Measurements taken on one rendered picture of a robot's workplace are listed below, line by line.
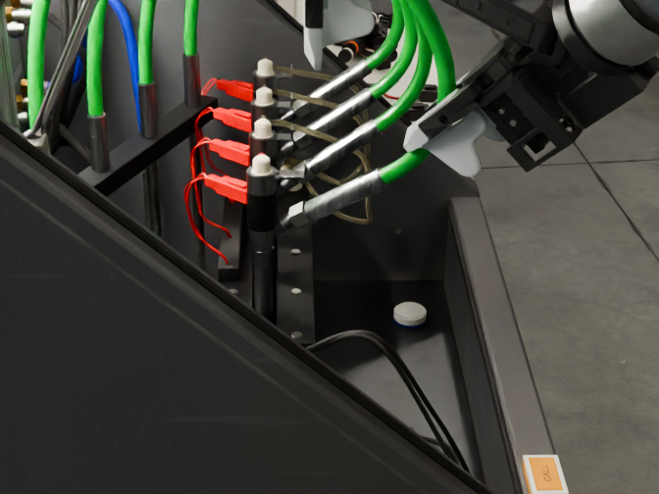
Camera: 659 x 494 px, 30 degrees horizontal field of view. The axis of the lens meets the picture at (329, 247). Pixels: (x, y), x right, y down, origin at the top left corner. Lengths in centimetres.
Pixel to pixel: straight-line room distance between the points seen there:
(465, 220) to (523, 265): 181
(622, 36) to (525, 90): 9
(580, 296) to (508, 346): 193
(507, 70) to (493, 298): 49
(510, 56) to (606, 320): 225
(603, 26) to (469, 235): 65
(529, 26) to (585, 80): 5
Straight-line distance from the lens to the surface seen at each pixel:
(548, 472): 107
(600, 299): 316
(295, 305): 123
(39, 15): 108
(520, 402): 116
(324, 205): 102
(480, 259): 138
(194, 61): 134
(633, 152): 396
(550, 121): 86
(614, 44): 81
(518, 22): 85
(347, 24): 106
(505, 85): 87
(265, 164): 112
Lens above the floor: 164
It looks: 30 degrees down
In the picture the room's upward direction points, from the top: 1 degrees clockwise
